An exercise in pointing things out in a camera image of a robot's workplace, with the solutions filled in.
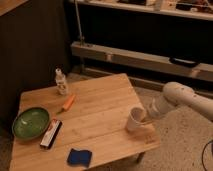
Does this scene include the green bowl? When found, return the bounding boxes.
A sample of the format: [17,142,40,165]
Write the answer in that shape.
[12,107,50,141]

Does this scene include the orange handled screwdriver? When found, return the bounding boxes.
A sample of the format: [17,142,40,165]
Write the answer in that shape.
[57,95,75,114]

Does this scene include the small white bottle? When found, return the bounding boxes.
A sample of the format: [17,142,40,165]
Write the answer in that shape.
[55,68,68,95]

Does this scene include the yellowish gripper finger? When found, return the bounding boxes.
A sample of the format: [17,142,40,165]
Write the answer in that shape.
[141,119,154,125]

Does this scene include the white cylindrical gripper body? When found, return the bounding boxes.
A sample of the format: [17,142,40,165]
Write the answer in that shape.
[147,95,174,119]

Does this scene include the red black white box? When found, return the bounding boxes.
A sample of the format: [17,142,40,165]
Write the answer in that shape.
[40,119,62,149]

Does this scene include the wooden table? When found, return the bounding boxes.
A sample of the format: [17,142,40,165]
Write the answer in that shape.
[10,74,160,171]

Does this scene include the blue sponge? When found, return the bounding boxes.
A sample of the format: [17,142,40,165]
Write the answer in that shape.
[67,149,92,167]

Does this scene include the metal pole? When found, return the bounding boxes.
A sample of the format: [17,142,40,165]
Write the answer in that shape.
[74,0,85,45]

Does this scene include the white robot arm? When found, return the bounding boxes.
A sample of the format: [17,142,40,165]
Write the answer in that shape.
[142,82,213,124]

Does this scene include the black cable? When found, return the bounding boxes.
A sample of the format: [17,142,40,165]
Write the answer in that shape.
[201,139,213,171]

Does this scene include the metal shelf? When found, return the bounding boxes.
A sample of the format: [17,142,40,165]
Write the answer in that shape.
[69,0,213,21]

